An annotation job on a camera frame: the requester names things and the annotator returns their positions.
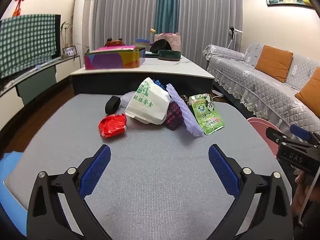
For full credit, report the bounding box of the black television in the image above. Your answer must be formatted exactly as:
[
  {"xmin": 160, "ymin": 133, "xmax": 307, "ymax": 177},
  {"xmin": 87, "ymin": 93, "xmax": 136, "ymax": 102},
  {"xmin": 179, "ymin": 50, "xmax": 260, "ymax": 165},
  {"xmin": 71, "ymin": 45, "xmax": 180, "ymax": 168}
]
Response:
[{"xmin": 0, "ymin": 14, "xmax": 62, "ymax": 85}]

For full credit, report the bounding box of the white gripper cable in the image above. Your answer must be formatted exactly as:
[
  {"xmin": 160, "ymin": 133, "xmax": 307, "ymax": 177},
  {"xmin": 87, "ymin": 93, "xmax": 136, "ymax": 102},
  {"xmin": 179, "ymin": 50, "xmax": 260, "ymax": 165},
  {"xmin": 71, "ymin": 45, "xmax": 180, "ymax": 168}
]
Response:
[{"xmin": 300, "ymin": 170, "xmax": 320, "ymax": 210}]

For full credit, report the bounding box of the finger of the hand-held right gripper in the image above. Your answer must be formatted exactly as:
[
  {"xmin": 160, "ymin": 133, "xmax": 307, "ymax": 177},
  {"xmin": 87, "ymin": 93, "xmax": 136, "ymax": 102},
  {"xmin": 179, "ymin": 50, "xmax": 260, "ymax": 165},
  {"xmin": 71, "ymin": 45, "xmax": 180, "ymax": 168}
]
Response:
[
  {"xmin": 290, "ymin": 124, "xmax": 320, "ymax": 146},
  {"xmin": 265, "ymin": 127, "xmax": 293, "ymax": 145}
]

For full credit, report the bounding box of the large orange cushion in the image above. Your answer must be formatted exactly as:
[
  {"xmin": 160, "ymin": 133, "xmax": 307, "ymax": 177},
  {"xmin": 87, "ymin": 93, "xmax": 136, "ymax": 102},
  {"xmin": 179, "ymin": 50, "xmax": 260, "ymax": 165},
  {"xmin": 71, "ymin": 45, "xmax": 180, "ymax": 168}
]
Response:
[{"xmin": 294, "ymin": 74, "xmax": 320, "ymax": 118}]

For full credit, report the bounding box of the pink quilted bag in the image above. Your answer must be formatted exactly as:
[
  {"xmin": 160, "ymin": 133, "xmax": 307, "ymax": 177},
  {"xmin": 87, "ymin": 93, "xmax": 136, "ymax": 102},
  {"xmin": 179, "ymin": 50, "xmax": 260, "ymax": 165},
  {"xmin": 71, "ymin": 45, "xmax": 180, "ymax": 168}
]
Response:
[{"xmin": 154, "ymin": 32, "xmax": 181, "ymax": 52}]

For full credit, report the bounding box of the teal curtain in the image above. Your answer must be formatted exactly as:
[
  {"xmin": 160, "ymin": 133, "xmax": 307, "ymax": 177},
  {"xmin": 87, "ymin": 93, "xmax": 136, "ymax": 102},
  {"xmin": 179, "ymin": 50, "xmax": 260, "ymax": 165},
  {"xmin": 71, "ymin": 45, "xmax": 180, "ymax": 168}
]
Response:
[{"xmin": 154, "ymin": 0, "xmax": 179, "ymax": 34}]

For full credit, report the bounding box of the white paper bag green print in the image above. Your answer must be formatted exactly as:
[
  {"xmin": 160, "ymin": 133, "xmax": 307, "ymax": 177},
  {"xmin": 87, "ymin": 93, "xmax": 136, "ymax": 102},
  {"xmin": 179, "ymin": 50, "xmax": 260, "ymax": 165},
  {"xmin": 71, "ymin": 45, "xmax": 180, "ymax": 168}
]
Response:
[{"xmin": 124, "ymin": 77, "xmax": 171, "ymax": 125}]

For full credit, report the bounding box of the pink plastic bin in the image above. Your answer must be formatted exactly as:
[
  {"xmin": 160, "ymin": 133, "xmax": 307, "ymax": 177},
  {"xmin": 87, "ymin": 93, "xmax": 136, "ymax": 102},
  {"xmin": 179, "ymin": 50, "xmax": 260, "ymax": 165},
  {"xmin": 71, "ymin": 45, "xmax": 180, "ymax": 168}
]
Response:
[{"xmin": 247, "ymin": 117, "xmax": 283, "ymax": 158}]

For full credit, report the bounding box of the white tower air conditioner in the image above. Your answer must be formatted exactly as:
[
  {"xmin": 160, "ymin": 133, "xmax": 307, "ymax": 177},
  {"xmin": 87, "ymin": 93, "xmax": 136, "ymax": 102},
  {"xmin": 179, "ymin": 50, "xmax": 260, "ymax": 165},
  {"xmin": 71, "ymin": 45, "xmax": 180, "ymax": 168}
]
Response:
[{"xmin": 73, "ymin": 0, "xmax": 97, "ymax": 68}]

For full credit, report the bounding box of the white floor lamp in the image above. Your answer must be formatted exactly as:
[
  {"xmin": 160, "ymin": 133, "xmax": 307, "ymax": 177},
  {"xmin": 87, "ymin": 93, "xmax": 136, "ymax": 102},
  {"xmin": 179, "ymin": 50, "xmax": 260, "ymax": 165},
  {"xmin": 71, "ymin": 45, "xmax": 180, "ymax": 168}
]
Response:
[{"xmin": 227, "ymin": 26, "xmax": 243, "ymax": 49}]

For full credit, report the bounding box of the small photo frame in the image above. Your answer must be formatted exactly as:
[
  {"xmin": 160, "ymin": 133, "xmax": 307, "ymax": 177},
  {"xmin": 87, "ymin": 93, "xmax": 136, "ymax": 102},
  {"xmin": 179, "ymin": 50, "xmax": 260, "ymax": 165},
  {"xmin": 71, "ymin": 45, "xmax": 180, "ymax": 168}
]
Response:
[{"xmin": 62, "ymin": 46, "xmax": 77, "ymax": 58}]

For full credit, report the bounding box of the lavender foam net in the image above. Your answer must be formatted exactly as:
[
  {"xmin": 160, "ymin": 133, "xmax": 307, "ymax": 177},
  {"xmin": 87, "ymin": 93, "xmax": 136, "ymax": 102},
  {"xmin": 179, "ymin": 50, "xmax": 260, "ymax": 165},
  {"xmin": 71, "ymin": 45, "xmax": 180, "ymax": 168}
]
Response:
[{"xmin": 166, "ymin": 83, "xmax": 204, "ymax": 138}]

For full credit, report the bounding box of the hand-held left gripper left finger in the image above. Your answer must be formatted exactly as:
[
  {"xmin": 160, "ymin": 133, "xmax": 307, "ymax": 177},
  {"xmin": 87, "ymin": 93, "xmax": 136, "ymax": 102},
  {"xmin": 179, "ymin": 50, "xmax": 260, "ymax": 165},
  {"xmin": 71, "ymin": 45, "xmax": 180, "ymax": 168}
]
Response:
[{"xmin": 26, "ymin": 144, "xmax": 113, "ymax": 240}]

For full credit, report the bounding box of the grey quilted sofa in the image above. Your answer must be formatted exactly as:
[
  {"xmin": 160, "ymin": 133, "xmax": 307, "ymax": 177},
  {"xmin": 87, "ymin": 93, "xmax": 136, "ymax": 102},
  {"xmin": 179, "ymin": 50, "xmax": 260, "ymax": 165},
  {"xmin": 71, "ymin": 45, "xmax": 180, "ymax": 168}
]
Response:
[{"xmin": 202, "ymin": 42, "xmax": 320, "ymax": 135}]

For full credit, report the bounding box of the colourful rectangular box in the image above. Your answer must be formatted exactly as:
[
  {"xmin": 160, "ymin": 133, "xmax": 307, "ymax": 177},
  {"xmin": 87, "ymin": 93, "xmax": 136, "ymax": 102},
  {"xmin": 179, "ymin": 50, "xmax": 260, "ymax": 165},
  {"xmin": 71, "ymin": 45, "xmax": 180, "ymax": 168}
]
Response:
[{"xmin": 84, "ymin": 48, "xmax": 146, "ymax": 70}]

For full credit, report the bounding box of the black hat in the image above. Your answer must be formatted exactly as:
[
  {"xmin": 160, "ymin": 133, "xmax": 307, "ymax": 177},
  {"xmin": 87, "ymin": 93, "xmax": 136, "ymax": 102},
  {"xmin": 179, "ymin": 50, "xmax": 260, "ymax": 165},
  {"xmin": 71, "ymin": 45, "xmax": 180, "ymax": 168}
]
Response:
[{"xmin": 149, "ymin": 39, "xmax": 172, "ymax": 53}]

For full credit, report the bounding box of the green white television cabinet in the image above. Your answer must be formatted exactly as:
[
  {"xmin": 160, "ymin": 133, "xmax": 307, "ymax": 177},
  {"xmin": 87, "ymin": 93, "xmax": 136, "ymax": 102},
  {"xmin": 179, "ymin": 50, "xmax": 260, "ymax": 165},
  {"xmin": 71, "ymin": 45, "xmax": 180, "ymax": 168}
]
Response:
[{"xmin": 0, "ymin": 55, "xmax": 82, "ymax": 113}]

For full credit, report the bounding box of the floral fabric headband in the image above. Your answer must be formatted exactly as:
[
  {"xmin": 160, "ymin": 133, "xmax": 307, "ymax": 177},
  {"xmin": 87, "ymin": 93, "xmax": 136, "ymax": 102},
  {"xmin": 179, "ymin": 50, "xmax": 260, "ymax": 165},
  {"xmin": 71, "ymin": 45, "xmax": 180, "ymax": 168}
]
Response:
[{"xmin": 180, "ymin": 94, "xmax": 192, "ymax": 107}]

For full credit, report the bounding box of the red plastic bag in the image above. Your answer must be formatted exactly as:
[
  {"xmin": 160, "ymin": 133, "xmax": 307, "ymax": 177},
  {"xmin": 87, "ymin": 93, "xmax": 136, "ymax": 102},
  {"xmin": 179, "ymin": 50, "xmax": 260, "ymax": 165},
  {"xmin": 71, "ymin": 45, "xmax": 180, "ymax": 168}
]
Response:
[{"xmin": 98, "ymin": 113, "xmax": 128, "ymax": 138}]

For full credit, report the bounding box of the dark green round bowl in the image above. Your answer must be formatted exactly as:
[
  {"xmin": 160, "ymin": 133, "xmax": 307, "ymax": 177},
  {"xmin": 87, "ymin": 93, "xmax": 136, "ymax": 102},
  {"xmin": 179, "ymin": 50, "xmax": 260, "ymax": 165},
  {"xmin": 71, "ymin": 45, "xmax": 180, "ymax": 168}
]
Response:
[{"xmin": 157, "ymin": 49, "xmax": 181, "ymax": 61}]

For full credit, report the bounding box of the dark maroon wrapper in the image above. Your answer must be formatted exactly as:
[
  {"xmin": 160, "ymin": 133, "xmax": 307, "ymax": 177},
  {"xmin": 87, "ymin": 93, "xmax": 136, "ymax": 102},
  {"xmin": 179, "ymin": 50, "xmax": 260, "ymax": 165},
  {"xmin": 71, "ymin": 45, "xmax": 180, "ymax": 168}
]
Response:
[{"xmin": 165, "ymin": 101, "xmax": 185, "ymax": 131}]

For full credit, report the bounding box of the green snack pouch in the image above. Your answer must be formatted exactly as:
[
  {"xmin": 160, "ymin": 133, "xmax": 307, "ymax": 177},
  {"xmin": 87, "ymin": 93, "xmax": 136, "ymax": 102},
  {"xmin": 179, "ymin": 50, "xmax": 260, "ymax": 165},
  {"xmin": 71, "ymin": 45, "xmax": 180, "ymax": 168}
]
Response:
[{"xmin": 189, "ymin": 93, "xmax": 226, "ymax": 135}]

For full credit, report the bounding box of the stack of coloured bowls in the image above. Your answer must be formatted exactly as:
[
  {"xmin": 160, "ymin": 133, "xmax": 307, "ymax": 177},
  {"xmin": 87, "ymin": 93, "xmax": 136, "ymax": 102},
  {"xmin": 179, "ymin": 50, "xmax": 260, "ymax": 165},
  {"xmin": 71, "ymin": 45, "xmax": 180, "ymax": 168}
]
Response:
[{"xmin": 135, "ymin": 38, "xmax": 151, "ymax": 49}]

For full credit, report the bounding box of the black strap roll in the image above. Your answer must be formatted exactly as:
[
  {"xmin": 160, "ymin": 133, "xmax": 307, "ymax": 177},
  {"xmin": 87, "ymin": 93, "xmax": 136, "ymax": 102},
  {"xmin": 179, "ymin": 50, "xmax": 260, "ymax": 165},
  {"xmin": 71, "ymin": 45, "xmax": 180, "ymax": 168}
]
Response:
[{"xmin": 104, "ymin": 96, "xmax": 121, "ymax": 115}]

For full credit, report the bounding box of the thin leafy plant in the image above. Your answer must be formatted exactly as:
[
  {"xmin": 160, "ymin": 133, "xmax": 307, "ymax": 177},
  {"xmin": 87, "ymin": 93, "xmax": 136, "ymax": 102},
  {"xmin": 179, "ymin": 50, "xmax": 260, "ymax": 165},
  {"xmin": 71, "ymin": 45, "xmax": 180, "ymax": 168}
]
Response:
[{"xmin": 60, "ymin": 21, "xmax": 74, "ymax": 48}]

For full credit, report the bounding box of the small orange cushion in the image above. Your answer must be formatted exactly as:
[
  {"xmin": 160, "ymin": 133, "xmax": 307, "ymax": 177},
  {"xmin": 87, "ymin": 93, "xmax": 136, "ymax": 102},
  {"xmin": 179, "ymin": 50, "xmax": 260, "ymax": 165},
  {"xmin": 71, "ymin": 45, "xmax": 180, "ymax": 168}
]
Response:
[{"xmin": 255, "ymin": 45, "xmax": 294, "ymax": 83}]

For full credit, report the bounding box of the grey padded mat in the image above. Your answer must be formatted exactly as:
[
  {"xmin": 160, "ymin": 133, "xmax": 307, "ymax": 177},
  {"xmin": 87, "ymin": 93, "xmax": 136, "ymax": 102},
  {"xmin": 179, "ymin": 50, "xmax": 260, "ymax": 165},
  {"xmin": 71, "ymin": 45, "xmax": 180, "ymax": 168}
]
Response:
[{"xmin": 4, "ymin": 94, "xmax": 293, "ymax": 240}]

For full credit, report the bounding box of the person's right hand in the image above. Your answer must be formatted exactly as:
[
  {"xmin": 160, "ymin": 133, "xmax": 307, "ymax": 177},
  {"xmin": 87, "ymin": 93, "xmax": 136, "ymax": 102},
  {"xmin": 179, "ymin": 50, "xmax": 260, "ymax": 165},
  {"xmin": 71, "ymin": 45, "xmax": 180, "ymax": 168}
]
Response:
[{"xmin": 291, "ymin": 173, "xmax": 313, "ymax": 214}]

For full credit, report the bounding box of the pink card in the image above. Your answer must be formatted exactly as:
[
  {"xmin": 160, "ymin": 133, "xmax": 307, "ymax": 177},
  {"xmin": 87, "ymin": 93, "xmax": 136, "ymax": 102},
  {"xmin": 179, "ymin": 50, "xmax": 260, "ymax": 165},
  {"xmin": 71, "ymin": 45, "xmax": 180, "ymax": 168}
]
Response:
[{"xmin": 96, "ymin": 44, "xmax": 135, "ymax": 53}]

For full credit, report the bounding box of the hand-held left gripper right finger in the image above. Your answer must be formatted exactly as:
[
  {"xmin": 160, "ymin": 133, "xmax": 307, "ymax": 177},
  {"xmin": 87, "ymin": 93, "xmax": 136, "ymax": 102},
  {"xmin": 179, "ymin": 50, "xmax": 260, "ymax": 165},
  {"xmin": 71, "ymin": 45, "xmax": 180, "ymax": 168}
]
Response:
[{"xmin": 208, "ymin": 144, "xmax": 294, "ymax": 240}]

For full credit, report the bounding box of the green checkered cloth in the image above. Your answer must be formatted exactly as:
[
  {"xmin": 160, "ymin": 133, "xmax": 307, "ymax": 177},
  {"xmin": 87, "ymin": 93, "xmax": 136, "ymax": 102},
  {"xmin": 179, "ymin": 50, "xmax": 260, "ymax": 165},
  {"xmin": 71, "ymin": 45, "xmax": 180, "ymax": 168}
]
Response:
[{"xmin": 0, "ymin": 14, "xmax": 57, "ymax": 78}]

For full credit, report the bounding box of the white-top coffee table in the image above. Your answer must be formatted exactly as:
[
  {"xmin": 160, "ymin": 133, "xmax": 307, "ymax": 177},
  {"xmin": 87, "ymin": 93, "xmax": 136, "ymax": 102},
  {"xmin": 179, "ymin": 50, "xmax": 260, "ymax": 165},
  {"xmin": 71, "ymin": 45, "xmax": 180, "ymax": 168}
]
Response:
[{"xmin": 71, "ymin": 54, "xmax": 215, "ymax": 97}]

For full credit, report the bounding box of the white bubble wrap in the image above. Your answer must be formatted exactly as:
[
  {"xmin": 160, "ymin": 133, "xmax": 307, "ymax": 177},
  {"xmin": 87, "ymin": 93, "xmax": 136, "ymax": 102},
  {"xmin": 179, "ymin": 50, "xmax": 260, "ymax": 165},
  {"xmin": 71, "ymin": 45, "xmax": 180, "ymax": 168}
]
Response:
[{"xmin": 120, "ymin": 92, "xmax": 139, "ymax": 108}]

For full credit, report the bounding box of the grey curtain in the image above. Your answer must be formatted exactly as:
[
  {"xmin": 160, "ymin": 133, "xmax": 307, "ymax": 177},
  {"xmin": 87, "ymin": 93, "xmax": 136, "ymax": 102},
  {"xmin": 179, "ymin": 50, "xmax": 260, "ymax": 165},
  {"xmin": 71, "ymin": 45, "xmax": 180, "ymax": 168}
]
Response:
[
  {"xmin": 92, "ymin": 0, "xmax": 159, "ymax": 52},
  {"xmin": 178, "ymin": 0, "xmax": 243, "ymax": 63}
]

